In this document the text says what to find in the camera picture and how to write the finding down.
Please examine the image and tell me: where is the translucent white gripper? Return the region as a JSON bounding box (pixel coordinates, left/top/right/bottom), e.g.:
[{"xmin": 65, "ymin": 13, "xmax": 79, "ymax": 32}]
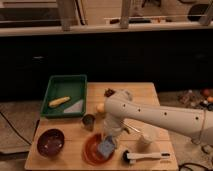
[{"xmin": 102, "ymin": 114, "xmax": 124, "ymax": 148}]

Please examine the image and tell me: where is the blue sponge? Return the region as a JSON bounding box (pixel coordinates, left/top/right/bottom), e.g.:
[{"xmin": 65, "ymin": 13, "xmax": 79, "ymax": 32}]
[{"xmin": 97, "ymin": 136, "xmax": 115, "ymax": 159}]

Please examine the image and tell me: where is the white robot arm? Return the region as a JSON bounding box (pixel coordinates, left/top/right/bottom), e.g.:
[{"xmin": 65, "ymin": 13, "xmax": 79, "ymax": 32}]
[{"xmin": 103, "ymin": 89, "xmax": 213, "ymax": 146}]

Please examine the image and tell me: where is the orange-red bowl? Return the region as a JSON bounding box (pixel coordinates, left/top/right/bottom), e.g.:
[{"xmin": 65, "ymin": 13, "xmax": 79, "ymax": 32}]
[{"xmin": 82, "ymin": 133, "xmax": 114, "ymax": 166}]

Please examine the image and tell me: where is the dark purple bowl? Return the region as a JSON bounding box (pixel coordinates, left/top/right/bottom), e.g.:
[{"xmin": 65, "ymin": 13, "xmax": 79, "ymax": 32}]
[{"xmin": 37, "ymin": 129, "xmax": 65, "ymax": 158}]

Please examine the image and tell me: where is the yellow-orange fruit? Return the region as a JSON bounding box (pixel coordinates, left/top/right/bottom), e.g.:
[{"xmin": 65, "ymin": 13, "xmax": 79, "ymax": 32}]
[{"xmin": 96, "ymin": 103, "xmax": 105, "ymax": 114}]

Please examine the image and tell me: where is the small metal cup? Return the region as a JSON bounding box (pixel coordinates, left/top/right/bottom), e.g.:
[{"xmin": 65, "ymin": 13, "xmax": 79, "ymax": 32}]
[{"xmin": 82, "ymin": 114, "xmax": 95, "ymax": 131}]

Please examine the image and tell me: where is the bunch of dark red grapes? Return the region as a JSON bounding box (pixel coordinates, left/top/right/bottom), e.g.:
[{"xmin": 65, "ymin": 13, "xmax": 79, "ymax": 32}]
[{"xmin": 104, "ymin": 88, "xmax": 115, "ymax": 97}]

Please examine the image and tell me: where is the white dish brush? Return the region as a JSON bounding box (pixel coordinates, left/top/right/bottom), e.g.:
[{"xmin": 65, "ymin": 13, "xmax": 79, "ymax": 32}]
[{"xmin": 122, "ymin": 150, "xmax": 170, "ymax": 164}]

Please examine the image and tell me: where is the white plastic cup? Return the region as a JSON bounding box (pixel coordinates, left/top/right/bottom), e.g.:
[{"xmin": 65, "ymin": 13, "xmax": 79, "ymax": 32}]
[{"xmin": 138, "ymin": 132, "xmax": 156, "ymax": 148}]

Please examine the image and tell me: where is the white cloth in tray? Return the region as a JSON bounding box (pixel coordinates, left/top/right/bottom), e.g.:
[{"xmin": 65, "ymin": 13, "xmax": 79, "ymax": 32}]
[{"xmin": 64, "ymin": 100, "xmax": 83, "ymax": 113}]

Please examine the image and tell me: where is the green plastic tray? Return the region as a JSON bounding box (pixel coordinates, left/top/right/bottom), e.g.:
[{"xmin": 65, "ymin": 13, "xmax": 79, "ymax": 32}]
[{"xmin": 41, "ymin": 75, "xmax": 87, "ymax": 118}]

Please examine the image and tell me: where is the yellow corn cob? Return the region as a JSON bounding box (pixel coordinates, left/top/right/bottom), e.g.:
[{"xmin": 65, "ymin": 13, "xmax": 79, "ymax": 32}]
[{"xmin": 48, "ymin": 96, "xmax": 70, "ymax": 108}]

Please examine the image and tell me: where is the black cable on floor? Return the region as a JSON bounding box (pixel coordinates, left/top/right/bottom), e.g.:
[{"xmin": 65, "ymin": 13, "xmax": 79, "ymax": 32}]
[{"xmin": 0, "ymin": 110, "xmax": 33, "ymax": 147}]

